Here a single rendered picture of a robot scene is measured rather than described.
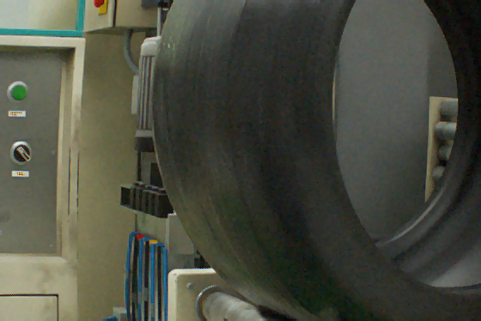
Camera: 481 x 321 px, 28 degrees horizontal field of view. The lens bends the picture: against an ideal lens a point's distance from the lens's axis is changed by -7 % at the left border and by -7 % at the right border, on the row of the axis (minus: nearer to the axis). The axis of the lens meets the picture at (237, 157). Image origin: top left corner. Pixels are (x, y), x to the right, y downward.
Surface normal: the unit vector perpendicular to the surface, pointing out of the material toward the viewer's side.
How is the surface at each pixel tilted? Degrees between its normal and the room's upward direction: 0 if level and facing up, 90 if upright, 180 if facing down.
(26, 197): 90
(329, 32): 87
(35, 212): 90
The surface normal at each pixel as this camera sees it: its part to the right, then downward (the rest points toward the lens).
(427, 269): -0.09, -0.68
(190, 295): 0.43, 0.07
